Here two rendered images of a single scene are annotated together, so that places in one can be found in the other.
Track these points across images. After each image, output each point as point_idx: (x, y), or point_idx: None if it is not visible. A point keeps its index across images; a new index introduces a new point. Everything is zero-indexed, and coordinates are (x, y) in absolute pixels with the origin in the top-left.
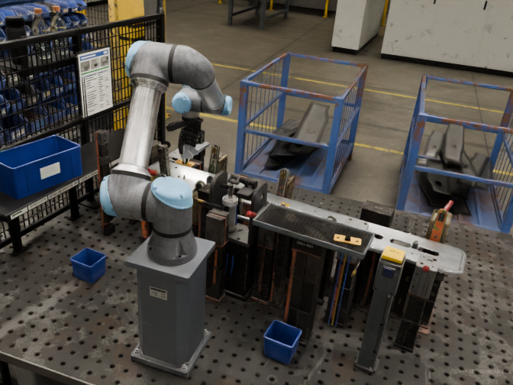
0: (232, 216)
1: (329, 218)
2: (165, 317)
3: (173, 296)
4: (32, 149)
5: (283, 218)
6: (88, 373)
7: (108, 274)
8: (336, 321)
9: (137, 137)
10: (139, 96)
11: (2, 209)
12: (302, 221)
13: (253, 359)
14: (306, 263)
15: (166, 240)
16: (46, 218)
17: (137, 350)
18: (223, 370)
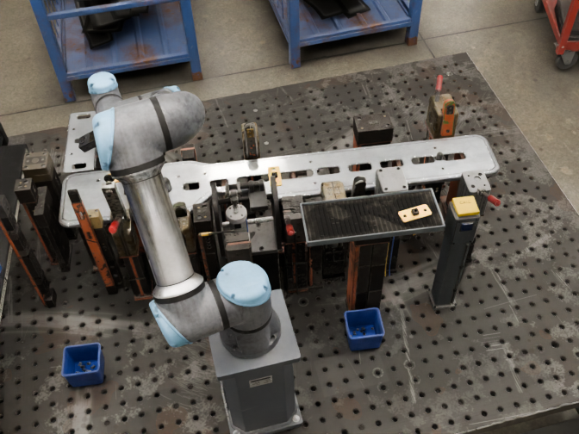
0: (245, 229)
1: (358, 181)
2: (270, 394)
3: (280, 375)
4: None
5: (333, 220)
6: None
7: (108, 359)
8: (389, 269)
9: (172, 246)
10: (146, 195)
11: None
12: (353, 211)
13: (345, 362)
14: (373, 251)
15: (257, 333)
16: None
17: (237, 431)
18: (329, 393)
